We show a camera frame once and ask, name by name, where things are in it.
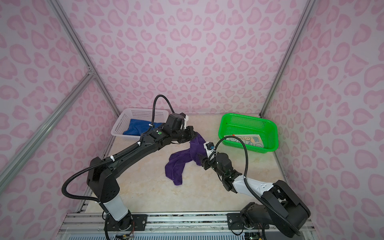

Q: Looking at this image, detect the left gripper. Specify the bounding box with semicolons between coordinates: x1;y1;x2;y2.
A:
173;128;202;144

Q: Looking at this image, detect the purple towel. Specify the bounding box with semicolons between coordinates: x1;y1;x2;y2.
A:
165;133;207;186

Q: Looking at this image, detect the blue towel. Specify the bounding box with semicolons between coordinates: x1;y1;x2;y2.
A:
123;119;163;136

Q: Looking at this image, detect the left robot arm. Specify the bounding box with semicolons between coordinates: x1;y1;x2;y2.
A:
87;113;197;231

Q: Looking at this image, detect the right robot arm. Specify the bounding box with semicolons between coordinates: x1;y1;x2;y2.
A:
198;153;311;238

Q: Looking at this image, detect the green plastic basket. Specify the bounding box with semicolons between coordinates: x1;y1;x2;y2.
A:
218;114;279;154

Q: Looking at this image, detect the patterned towel in basket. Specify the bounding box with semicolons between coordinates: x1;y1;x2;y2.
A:
227;134;264;148

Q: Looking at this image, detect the white plastic basket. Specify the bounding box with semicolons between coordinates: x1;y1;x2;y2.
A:
111;108;153;141

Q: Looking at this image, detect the left diagonal aluminium strut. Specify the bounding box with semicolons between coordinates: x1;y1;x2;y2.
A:
1;71;94;193

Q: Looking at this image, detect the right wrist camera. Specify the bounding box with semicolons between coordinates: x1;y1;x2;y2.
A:
204;142;216;159

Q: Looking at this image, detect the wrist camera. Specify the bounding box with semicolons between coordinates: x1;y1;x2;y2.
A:
204;142;216;159
180;113;189;125

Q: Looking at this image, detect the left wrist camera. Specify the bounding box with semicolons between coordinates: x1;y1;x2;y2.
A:
180;113;189;125

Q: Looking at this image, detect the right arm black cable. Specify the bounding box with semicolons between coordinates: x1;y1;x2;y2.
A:
214;135;301;236

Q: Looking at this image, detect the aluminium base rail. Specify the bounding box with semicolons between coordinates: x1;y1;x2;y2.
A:
58;209;316;240

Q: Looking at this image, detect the right corner aluminium post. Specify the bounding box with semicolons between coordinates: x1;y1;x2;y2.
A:
259;0;318;119

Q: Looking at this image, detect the corner aluminium post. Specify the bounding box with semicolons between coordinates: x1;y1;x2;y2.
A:
47;0;123;118
259;0;318;119

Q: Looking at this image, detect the left corner aluminium post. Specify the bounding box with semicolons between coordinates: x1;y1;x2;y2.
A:
47;0;123;118

